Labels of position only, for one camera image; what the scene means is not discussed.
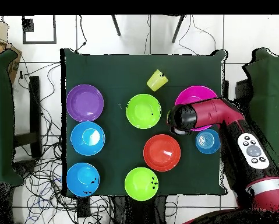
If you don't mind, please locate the dark green tablecloth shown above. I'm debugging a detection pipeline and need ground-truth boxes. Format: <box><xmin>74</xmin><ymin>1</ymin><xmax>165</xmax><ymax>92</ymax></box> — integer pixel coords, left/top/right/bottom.
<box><xmin>60</xmin><ymin>48</ymin><xmax>227</xmax><ymax>197</ymax></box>

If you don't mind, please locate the large blue bowl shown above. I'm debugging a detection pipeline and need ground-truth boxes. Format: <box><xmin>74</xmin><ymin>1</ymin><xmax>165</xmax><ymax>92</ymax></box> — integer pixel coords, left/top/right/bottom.
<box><xmin>70</xmin><ymin>121</ymin><xmax>106</xmax><ymax>156</ymax></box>
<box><xmin>66</xmin><ymin>162</ymin><xmax>101</xmax><ymax>198</ymax></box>

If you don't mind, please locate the long black bar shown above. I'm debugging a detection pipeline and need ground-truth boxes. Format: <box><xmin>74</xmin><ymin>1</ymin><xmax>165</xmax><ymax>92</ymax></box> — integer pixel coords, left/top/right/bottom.
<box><xmin>29</xmin><ymin>75</ymin><xmax>42</xmax><ymax>159</ymax></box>

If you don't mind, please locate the large orange-red bowl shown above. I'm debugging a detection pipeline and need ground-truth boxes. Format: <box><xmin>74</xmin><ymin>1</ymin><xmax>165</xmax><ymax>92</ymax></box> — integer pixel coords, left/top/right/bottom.
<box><xmin>143</xmin><ymin>134</ymin><xmax>182</xmax><ymax>173</ymax></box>

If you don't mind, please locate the yellow plastic cup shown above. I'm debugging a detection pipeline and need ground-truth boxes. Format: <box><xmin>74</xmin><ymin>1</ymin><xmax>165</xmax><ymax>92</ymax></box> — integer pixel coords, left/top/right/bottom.
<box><xmin>146</xmin><ymin>69</ymin><xmax>169</xmax><ymax>92</ymax></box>

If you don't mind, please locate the black stand with knob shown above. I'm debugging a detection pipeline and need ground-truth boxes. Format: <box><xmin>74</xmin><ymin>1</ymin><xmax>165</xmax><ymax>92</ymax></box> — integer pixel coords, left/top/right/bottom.
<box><xmin>12</xmin><ymin>159</ymin><xmax>38</xmax><ymax>179</ymax></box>

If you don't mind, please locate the green bowl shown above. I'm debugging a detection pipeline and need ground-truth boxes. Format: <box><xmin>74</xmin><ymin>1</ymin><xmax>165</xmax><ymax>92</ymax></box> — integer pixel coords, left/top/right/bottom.
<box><xmin>124</xmin><ymin>167</ymin><xmax>159</xmax><ymax>202</ymax></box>
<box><xmin>126</xmin><ymin>93</ymin><xmax>162</xmax><ymax>130</ymax></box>

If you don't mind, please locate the large pink bowl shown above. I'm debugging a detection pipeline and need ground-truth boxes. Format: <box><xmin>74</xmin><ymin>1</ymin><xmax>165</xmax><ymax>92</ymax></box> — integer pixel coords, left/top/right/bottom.
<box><xmin>175</xmin><ymin>85</ymin><xmax>218</xmax><ymax>132</ymax></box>

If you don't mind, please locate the black box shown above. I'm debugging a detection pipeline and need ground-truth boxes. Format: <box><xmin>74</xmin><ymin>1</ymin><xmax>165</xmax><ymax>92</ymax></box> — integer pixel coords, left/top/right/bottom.
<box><xmin>234</xmin><ymin>79</ymin><xmax>252</xmax><ymax>106</ymax></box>

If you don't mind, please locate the green covered side table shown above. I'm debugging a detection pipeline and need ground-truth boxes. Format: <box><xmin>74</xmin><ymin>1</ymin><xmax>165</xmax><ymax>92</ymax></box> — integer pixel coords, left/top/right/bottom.
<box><xmin>0</xmin><ymin>50</ymin><xmax>23</xmax><ymax>186</ymax></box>
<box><xmin>242</xmin><ymin>48</ymin><xmax>279</xmax><ymax>169</ymax></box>

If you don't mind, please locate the purple bowl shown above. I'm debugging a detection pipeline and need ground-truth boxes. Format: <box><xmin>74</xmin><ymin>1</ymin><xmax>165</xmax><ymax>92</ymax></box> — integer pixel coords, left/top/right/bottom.
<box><xmin>66</xmin><ymin>84</ymin><xmax>105</xmax><ymax>123</ymax></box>

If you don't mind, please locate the small blue bowl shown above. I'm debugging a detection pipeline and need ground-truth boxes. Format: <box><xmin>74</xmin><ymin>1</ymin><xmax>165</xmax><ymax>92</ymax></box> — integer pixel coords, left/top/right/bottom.
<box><xmin>195</xmin><ymin>128</ymin><xmax>221</xmax><ymax>155</ymax></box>

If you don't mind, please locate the black tripod leg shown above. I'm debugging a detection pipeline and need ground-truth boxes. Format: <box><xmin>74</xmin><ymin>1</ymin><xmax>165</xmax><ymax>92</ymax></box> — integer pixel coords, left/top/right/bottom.
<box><xmin>171</xmin><ymin>15</ymin><xmax>186</xmax><ymax>44</ymax></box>
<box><xmin>111</xmin><ymin>15</ymin><xmax>122</xmax><ymax>37</ymax></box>

